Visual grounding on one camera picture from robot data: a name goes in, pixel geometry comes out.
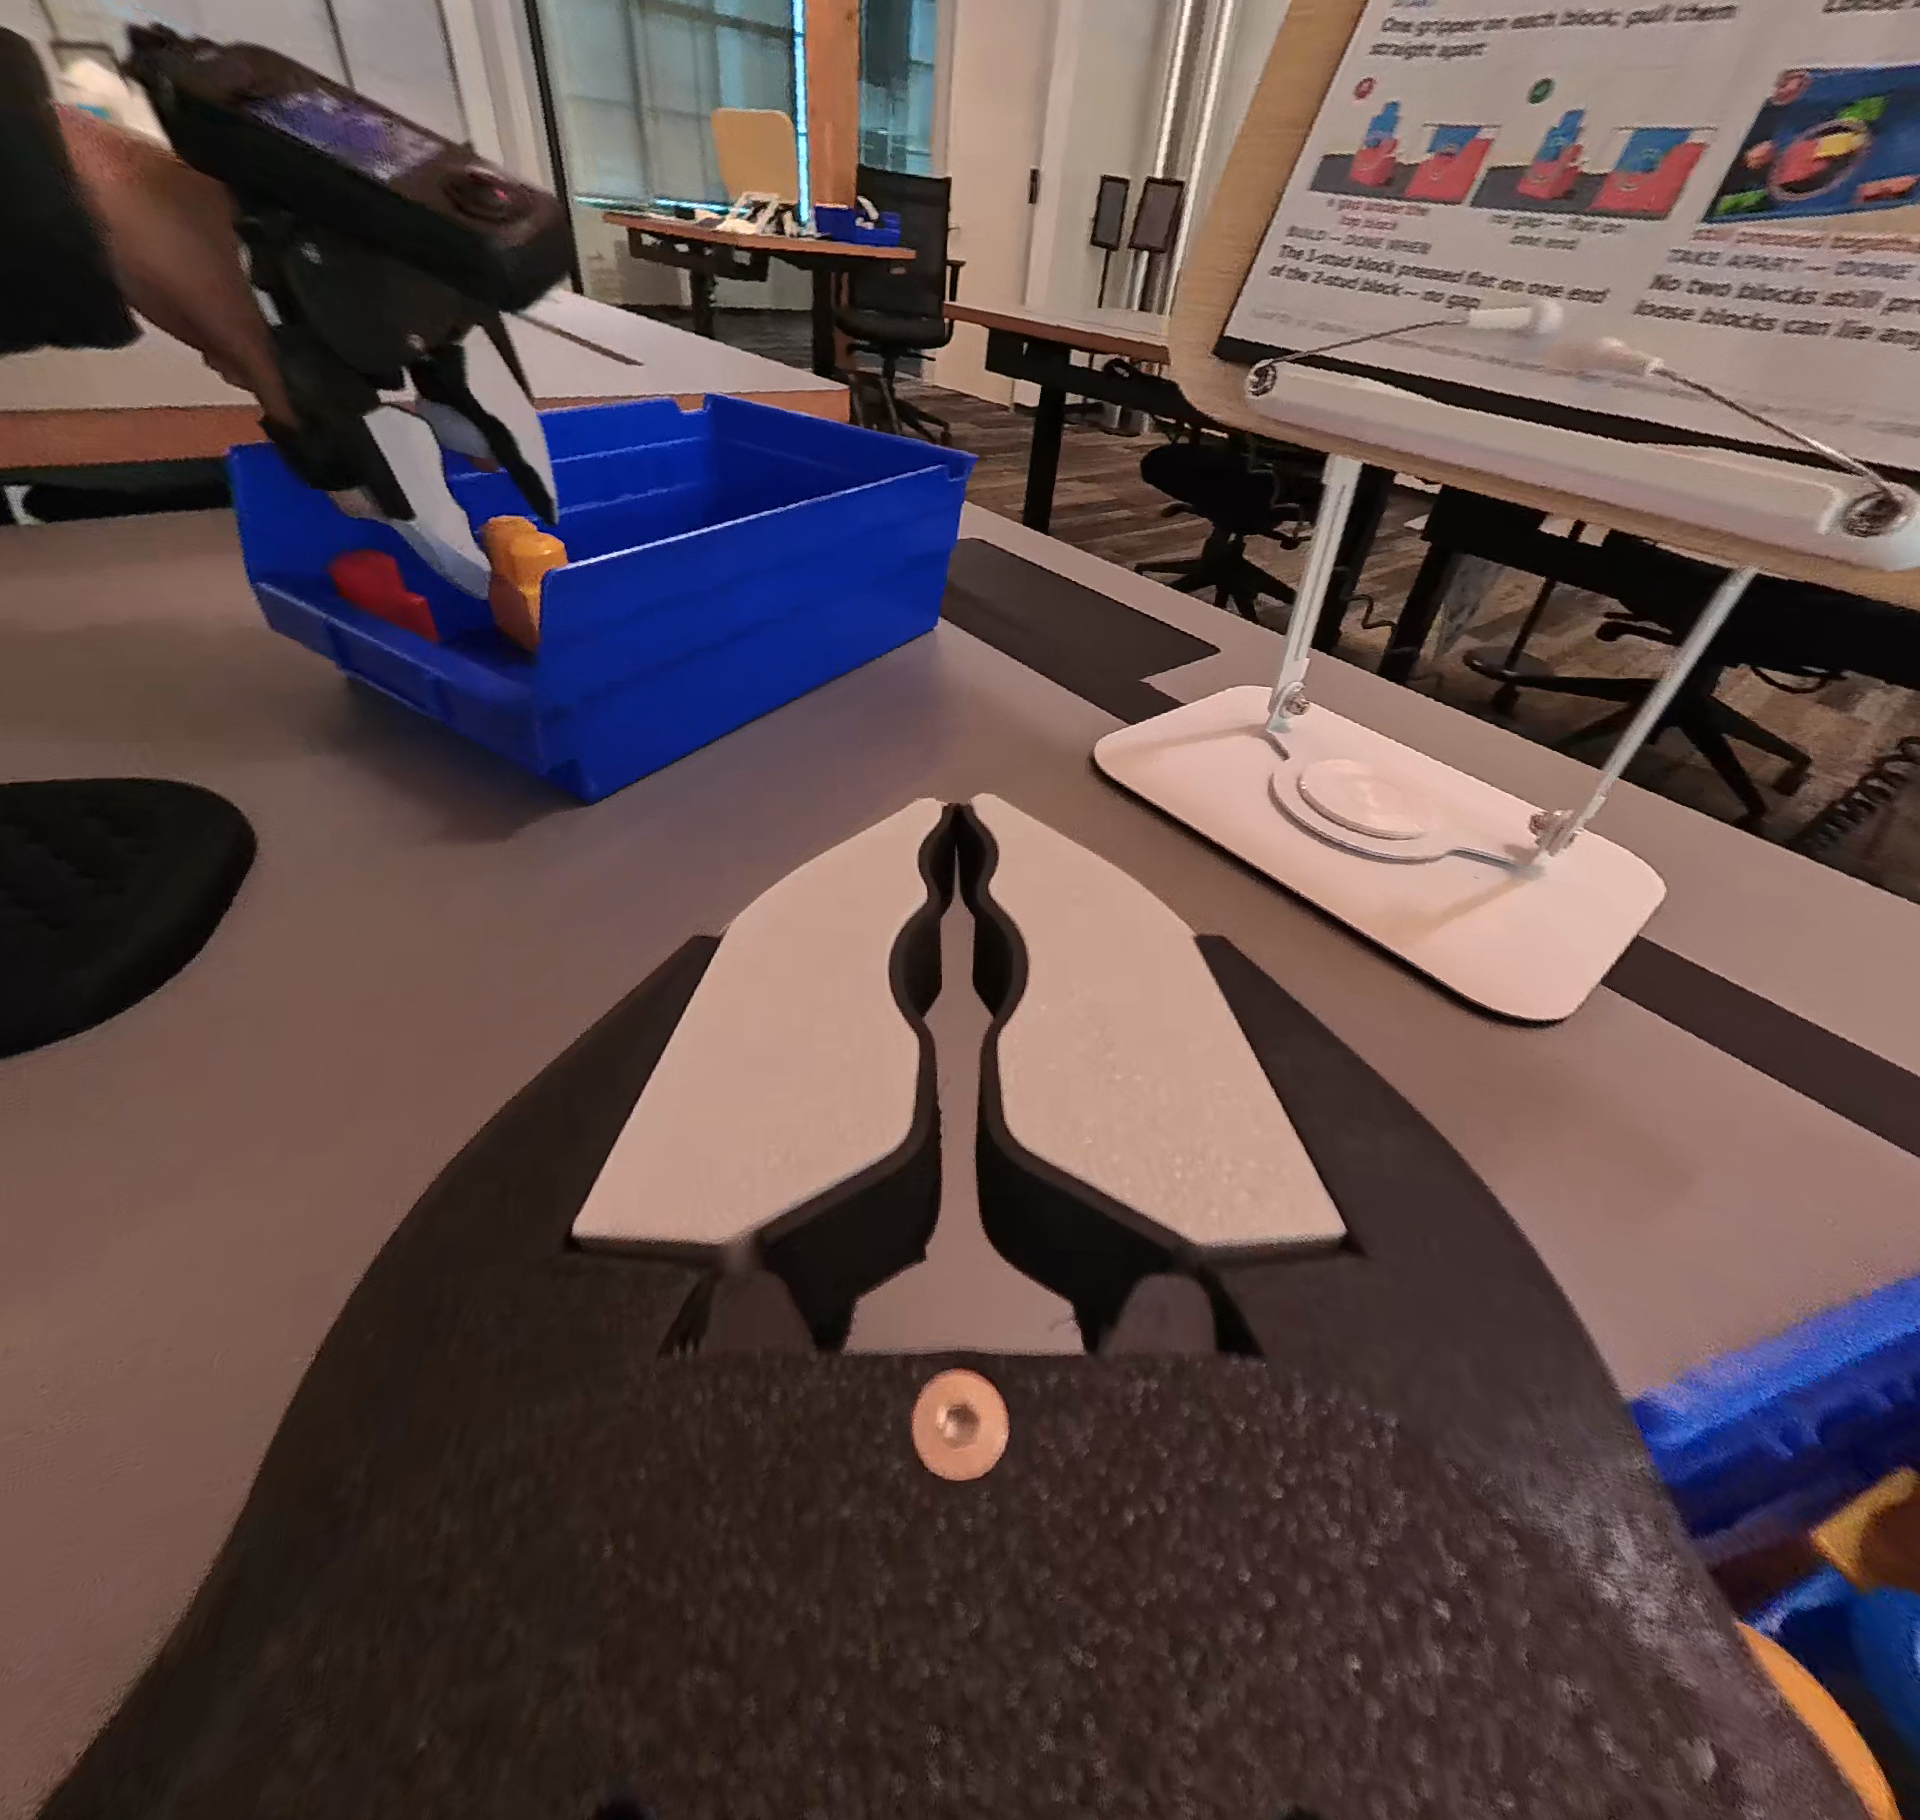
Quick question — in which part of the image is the printed instruction sheet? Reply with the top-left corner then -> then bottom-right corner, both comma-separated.
1222,0 -> 1920,470

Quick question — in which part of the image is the white stand with wooden board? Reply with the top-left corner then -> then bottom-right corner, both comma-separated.
1092,0 -> 1920,1024

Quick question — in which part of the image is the red one-stud block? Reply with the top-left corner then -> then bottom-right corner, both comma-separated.
331,552 -> 444,649

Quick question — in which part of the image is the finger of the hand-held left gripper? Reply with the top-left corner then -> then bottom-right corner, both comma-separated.
446,324 -> 564,525
364,406 -> 501,600

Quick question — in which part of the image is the black coiled cable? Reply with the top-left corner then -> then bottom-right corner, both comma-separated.
1792,732 -> 1920,858

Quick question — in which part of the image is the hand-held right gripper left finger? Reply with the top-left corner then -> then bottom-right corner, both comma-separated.
571,794 -> 962,1350

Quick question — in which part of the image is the yellow two-stud block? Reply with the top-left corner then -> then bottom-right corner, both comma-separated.
482,514 -> 576,652

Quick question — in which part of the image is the wooden document stand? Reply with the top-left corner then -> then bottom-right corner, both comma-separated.
712,107 -> 801,206

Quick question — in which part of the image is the person's left hand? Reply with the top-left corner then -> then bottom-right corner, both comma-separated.
60,111 -> 303,425

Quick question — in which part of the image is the black chair armrest pad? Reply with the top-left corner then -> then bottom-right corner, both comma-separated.
0,776 -> 260,1061

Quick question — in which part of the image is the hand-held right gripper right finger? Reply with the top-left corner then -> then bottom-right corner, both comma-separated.
960,793 -> 1352,1350

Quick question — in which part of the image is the heap of coloured blocks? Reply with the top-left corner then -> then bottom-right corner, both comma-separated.
1741,1474 -> 1920,1820

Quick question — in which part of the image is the black office chair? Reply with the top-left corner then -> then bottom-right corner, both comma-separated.
1133,432 -> 1327,627
1463,561 -> 1820,825

